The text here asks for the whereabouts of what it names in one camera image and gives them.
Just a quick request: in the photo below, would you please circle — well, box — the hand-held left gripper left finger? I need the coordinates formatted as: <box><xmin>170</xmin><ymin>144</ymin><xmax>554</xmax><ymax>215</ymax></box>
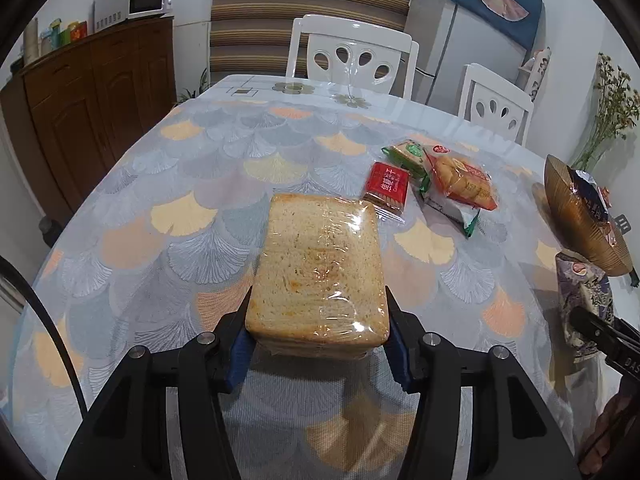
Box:
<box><xmin>56</xmin><ymin>287</ymin><xmax>253</xmax><ymax>480</ymax></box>

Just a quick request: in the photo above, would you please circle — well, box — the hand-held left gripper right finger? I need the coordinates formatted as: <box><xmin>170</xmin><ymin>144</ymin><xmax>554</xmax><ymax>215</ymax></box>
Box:
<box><xmin>385</xmin><ymin>285</ymin><xmax>583</xmax><ymax>480</ymax></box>

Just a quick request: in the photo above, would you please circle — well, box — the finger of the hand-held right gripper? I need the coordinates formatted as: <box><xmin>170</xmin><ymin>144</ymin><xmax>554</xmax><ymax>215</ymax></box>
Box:
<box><xmin>570</xmin><ymin>305</ymin><xmax>640</xmax><ymax>353</ymax></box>

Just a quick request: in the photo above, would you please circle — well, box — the floral print snack packet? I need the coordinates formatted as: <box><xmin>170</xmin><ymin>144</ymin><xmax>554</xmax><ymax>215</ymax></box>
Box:
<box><xmin>555</xmin><ymin>251</ymin><xmax>613</xmax><ymax>361</ymax></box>

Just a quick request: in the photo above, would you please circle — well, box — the brown woven basket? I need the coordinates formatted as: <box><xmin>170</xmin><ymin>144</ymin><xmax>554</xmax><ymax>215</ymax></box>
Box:
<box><xmin>544</xmin><ymin>154</ymin><xmax>633</xmax><ymax>277</ymax></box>

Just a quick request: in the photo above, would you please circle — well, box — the clear sliced bread pack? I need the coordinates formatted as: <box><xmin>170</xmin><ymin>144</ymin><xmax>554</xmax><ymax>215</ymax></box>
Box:
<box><xmin>245</xmin><ymin>192</ymin><xmax>391</xmax><ymax>361</ymax></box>

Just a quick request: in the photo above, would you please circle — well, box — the person's right hand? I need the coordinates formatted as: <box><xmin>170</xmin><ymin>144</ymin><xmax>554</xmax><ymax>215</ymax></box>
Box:
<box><xmin>577</xmin><ymin>385</ymin><xmax>640</xmax><ymax>476</ymax></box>

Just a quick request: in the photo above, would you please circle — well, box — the blue and silver snack packet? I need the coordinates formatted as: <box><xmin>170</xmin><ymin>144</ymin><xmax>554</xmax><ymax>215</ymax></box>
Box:
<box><xmin>567</xmin><ymin>169</ymin><xmax>631</xmax><ymax>248</ymax></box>

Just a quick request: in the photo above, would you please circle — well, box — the white and green snack packet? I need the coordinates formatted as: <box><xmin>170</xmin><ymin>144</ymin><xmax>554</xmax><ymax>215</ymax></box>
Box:
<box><xmin>417</xmin><ymin>175</ymin><xmax>482</xmax><ymax>239</ymax></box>

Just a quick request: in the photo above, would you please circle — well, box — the red snack packet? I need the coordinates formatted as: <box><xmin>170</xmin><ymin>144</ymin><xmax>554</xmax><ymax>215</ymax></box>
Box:
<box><xmin>361</xmin><ymin>161</ymin><xmax>412</xmax><ymax>223</ymax></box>

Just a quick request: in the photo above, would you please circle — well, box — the orange bread stick packet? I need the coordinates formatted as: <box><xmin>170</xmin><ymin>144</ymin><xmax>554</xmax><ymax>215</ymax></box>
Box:
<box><xmin>424</xmin><ymin>145</ymin><xmax>501</xmax><ymax>212</ymax></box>

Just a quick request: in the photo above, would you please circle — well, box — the green label cracker packet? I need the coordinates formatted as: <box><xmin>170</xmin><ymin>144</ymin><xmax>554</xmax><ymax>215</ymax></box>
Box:
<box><xmin>381</xmin><ymin>139</ymin><xmax>431</xmax><ymax>181</ymax></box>

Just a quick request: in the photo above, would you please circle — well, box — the dried flower bunch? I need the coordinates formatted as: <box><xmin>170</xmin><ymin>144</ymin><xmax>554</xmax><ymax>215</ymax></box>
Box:
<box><xmin>570</xmin><ymin>52</ymin><xmax>640</xmax><ymax>171</ymax></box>

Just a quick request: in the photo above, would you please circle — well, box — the dark floor object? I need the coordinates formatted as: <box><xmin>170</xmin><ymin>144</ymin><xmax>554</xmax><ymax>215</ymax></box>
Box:
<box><xmin>40</xmin><ymin>215</ymin><xmax>63</xmax><ymax>248</ymax></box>

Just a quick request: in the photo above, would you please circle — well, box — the white chair with oval cutouts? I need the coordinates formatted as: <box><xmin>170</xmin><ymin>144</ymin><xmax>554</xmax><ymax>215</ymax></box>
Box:
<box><xmin>457</xmin><ymin>63</ymin><xmax>535</xmax><ymax>146</ymax></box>
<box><xmin>286</xmin><ymin>14</ymin><xmax>420</xmax><ymax>101</ymax></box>

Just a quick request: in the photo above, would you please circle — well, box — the white storage rack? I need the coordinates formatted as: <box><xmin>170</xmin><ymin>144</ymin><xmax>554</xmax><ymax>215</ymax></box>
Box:
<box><xmin>517</xmin><ymin>47</ymin><xmax>551</xmax><ymax>106</ymax></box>

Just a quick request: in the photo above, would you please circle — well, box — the green potted plant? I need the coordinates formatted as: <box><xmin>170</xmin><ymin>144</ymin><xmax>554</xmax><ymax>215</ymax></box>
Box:
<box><xmin>177</xmin><ymin>67</ymin><xmax>211</xmax><ymax>103</ymax></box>

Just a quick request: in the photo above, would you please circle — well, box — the clear wine glass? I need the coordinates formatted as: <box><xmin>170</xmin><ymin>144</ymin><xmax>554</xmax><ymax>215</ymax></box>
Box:
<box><xmin>330</xmin><ymin>42</ymin><xmax>368</xmax><ymax>106</ymax></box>

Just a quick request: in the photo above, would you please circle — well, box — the brown wooden cabinet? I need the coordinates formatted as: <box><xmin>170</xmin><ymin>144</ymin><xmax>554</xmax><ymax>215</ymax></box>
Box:
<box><xmin>0</xmin><ymin>16</ymin><xmax>177</xmax><ymax>226</ymax></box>

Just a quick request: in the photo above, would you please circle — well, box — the white refrigerator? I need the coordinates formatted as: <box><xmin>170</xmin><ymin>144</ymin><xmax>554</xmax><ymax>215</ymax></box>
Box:
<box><xmin>405</xmin><ymin>0</ymin><xmax>538</xmax><ymax>116</ymax></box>

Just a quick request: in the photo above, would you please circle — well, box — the blue refrigerator cover cloth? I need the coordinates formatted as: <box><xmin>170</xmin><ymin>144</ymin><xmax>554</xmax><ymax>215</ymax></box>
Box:
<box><xmin>446</xmin><ymin>0</ymin><xmax>545</xmax><ymax>51</ymax></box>

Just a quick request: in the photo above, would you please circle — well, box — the white microwave oven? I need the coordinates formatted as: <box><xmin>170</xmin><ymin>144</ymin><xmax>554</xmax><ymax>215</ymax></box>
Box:
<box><xmin>94</xmin><ymin>0</ymin><xmax>176</xmax><ymax>36</ymax></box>

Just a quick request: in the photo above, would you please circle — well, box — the green container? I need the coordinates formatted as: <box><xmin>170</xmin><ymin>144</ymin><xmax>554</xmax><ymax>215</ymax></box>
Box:
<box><xmin>49</xmin><ymin>20</ymin><xmax>71</xmax><ymax>51</ymax></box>

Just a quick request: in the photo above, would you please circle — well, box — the black cable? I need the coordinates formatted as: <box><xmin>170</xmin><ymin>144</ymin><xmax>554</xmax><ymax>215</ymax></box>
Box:
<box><xmin>0</xmin><ymin>256</ymin><xmax>88</xmax><ymax>418</ymax></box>

